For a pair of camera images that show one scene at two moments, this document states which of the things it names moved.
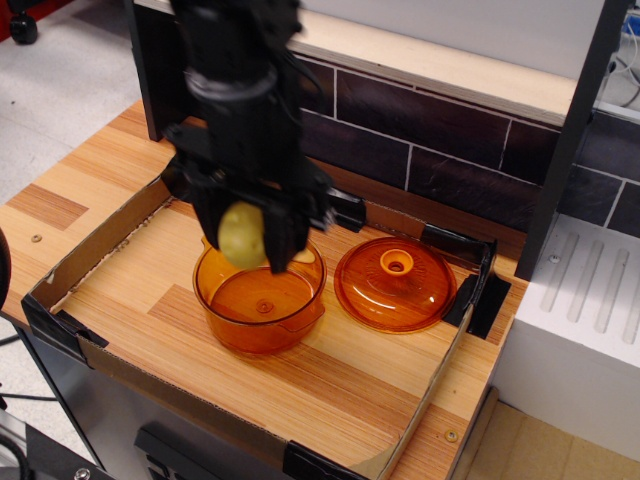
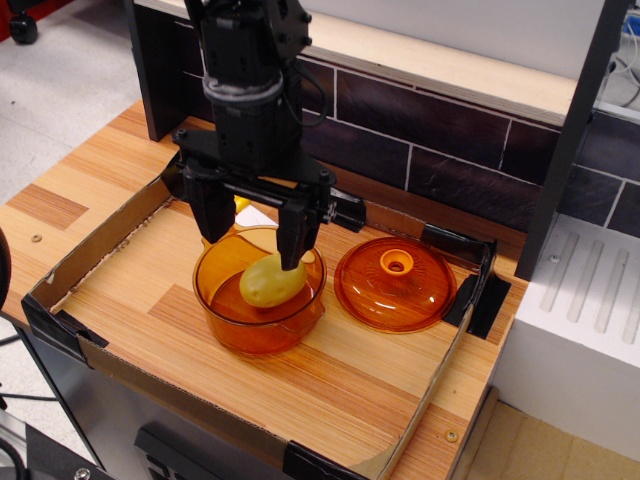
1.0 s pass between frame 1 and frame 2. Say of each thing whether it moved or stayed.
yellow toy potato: moved
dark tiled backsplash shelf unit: stayed
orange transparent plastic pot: stayed
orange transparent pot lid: stayed
